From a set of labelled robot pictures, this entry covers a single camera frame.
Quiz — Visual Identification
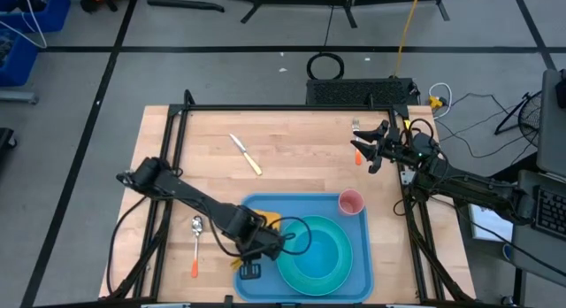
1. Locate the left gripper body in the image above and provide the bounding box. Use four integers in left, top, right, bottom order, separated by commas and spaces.
238, 230, 287, 281

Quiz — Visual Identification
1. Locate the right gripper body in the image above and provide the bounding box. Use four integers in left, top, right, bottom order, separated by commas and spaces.
368, 119, 403, 175

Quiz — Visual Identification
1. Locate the fork with orange handle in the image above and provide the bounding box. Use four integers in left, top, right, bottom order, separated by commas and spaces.
351, 118, 363, 167

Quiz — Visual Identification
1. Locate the yellow cloth napkin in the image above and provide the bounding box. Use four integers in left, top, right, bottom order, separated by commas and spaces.
229, 208, 283, 271

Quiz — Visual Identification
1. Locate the blue bowl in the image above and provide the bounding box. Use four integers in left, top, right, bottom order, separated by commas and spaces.
291, 227, 340, 279

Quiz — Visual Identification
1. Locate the pink cup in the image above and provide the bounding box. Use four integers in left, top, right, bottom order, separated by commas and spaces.
337, 188, 366, 218

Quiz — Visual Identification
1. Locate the teal plate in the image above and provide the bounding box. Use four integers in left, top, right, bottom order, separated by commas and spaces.
276, 214, 355, 297

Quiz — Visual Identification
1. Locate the knife with cream handle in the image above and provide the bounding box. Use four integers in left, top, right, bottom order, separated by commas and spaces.
228, 132, 264, 177

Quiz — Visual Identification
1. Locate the blue plastic tray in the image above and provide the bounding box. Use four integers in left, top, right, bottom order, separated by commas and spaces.
233, 192, 375, 304

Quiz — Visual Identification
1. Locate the black perforated computer case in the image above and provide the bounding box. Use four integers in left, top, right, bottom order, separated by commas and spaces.
305, 77, 420, 108

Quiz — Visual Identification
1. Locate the white printed box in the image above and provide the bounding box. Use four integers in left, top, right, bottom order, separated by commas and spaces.
468, 204, 516, 243

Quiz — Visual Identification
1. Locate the black cart bar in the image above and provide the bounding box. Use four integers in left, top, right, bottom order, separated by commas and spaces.
490, 151, 539, 181

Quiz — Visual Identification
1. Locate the grey laptop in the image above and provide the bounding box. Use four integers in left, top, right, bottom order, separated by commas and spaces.
502, 68, 566, 288

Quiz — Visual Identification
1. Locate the black object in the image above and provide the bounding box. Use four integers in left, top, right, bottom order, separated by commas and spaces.
0, 127, 19, 168

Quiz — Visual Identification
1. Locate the grey flat bar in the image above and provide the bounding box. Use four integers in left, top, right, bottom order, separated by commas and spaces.
0, 90, 40, 105

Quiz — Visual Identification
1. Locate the blue storage bin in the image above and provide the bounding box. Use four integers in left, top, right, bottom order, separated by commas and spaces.
0, 27, 40, 88
0, 0, 73, 35

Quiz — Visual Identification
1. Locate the spoon with orange handle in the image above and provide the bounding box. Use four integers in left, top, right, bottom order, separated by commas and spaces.
190, 215, 205, 280

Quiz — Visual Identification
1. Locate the white looped cable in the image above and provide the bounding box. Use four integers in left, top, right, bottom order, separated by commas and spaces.
427, 81, 454, 119

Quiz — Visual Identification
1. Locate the black metal frame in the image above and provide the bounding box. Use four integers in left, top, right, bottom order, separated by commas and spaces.
103, 89, 477, 308

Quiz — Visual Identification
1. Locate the coiled black cable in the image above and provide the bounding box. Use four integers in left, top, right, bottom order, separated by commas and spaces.
305, 51, 346, 81

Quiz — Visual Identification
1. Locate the thin black floor cable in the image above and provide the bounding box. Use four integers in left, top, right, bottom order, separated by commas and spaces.
435, 92, 539, 161

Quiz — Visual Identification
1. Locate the yellow cable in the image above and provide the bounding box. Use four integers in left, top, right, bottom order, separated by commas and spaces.
393, 0, 425, 79

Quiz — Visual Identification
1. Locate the black wire fan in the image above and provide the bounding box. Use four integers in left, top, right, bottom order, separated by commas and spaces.
493, 89, 544, 146

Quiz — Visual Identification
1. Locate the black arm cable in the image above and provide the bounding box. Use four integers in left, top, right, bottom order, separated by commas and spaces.
105, 195, 149, 296
468, 219, 566, 278

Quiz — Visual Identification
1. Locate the thin white cable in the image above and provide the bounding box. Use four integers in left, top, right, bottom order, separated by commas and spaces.
0, 0, 49, 50

